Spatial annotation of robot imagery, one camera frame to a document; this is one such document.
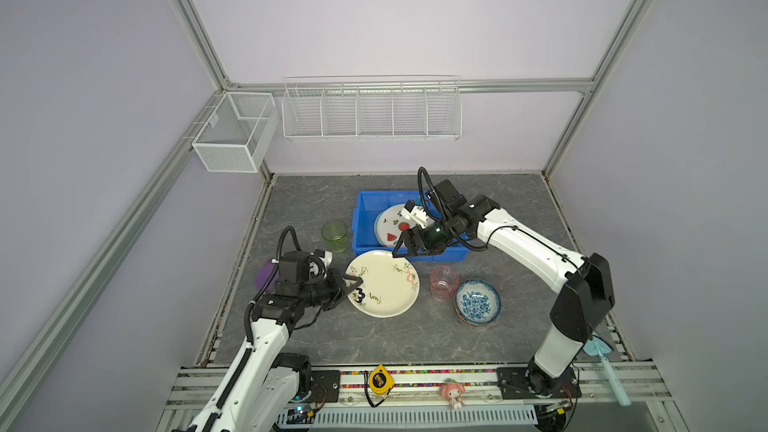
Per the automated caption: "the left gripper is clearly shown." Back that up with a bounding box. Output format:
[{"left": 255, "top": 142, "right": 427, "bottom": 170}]
[{"left": 299, "top": 267, "right": 362, "bottom": 311}]

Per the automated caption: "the white watermelon plate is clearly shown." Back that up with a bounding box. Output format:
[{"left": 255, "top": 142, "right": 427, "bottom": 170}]
[{"left": 374, "top": 203, "right": 417, "bottom": 248}]

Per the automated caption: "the cream painted plate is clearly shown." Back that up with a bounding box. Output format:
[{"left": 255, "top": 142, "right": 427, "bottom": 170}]
[{"left": 346, "top": 250, "right": 420, "bottom": 318}]

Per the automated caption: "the blue patterned bowl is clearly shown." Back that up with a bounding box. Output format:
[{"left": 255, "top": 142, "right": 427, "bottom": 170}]
[{"left": 453, "top": 279, "right": 502, "bottom": 327}]

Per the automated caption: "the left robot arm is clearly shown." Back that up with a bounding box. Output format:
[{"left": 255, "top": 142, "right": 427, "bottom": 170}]
[{"left": 185, "top": 226, "right": 363, "bottom": 431}]

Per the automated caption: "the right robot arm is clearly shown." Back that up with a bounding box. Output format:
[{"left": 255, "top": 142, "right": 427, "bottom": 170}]
[{"left": 392, "top": 167, "right": 615, "bottom": 398}]

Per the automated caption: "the blue plastic bin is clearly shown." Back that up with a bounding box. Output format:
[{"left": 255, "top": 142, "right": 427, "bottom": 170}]
[{"left": 351, "top": 190, "right": 471, "bottom": 264}]

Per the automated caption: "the pink glass cup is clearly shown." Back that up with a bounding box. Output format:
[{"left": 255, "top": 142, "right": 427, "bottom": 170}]
[{"left": 430, "top": 265, "right": 461, "bottom": 301}]

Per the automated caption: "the green glass cup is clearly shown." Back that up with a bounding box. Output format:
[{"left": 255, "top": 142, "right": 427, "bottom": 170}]
[{"left": 321, "top": 219, "right": 349, "bottom": 253}]

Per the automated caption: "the purple silicone spatula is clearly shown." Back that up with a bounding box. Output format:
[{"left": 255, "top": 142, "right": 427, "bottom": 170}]
[{"left": 255, "top": 259, "right": 279, "bottom": 293}]

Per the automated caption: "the yellow tape measure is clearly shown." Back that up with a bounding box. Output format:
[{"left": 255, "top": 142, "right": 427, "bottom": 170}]
[{"left": 364, "top": 364, "right": 395, "bottom": 408}]

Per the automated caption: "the pink doll figurine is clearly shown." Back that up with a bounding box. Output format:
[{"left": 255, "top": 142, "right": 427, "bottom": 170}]
[{"left": 439, "top": 379, "right": 466, "bottom": 411}]

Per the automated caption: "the white mesh basket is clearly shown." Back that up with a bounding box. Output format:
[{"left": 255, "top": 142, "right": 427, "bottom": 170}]
[{"left": 192, "top": 92, "right": 279, "bottom": 173}]

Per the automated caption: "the teal plastic trowel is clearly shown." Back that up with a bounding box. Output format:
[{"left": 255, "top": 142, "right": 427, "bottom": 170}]
[{"left": 583, "top": 335, "right": 632, "bottom": 407}]

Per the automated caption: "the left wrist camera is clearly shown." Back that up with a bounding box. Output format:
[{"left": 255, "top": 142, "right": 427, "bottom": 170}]
[{"left": 308, "top": 249, "right": 332, "bottom": 282}]

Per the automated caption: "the white wire wall rack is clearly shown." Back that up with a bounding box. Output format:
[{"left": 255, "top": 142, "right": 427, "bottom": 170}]
[{"left": 282, "top": 75, "right": 463, "bottom": 140}]

